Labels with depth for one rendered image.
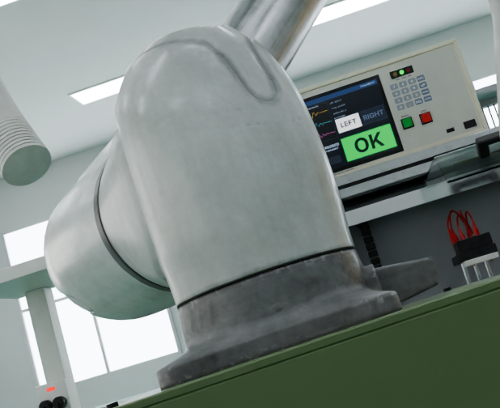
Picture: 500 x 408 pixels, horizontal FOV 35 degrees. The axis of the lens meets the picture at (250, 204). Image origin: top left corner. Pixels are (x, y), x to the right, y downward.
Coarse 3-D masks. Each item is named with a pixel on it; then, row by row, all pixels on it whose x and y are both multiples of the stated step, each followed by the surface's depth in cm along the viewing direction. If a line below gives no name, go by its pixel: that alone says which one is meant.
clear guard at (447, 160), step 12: (492, 144) 133; (444, 156) 134; (456, 156) 133; (468, 156) 132; (492, 156) 130; (432, 168) 146; (444, 168) 132; (456, 168) 131; (468, 168) 130; (480, 168) 129; (492, 168) 128; (456, 180) 129
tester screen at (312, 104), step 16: (336, 96) 163; (352, 96) 162; (368, 96) 162; (320, 112) 163; (336, 112) 163; (352, 112) 162; (320, 128) 163; (336, 128) 162; (368, 128) 161; (336, 144) 162; (352, 160) 161
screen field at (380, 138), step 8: (376, 128) 161; (384, 128) 161; (352, 136) 161; (360, 136) 161; (368, 136) 161; (376, 136) 161; (384, 136) 160; (392, 136) 160; (344, 144) 161; (352, 144) 161; (360, 144) 161; (368, 144) 161; (376, 144) 160; (384, 144) 160; (392, 144) 160; (352, 152) 161; (360, 152) 161; (368, 152) 160; (376, 152) 160
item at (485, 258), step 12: (468, 240) 147; (480, 240) 147; (492, 240) 146; (456, 252) 151; (468, 252) 147; (480, 252) 146; (492, 252) 146; (456, 264) 155; (468, 264) 144; (468, 276) 155; (480, 276) 155; (492, 276) 155
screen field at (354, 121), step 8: (360, 112) 162; (368, 112) 161; (376, 112) 161; (384, 112) 161; (336, 120) 162; (344, 120) 162; (352, 120) 162; (360, 120) 162; (368, 120) 161; (376, 120) 161; (344, 128) 162; (352, 128) 162
